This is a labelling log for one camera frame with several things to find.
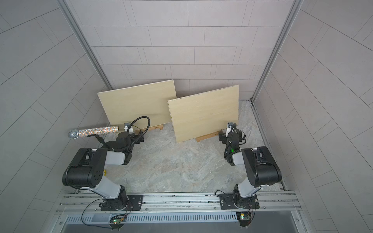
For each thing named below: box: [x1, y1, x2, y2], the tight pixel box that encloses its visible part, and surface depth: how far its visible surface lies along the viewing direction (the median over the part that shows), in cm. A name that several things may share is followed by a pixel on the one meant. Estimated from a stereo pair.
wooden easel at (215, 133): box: [195, 129, 223, 143], surface depth 93 cm
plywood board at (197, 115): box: [167, 84, 240, 143], surface depth 85 cm
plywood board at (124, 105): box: [97, 79, 178, 130], surface depth 87 cm
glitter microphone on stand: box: [67, 125, 120, 140], surface depth 74 cm
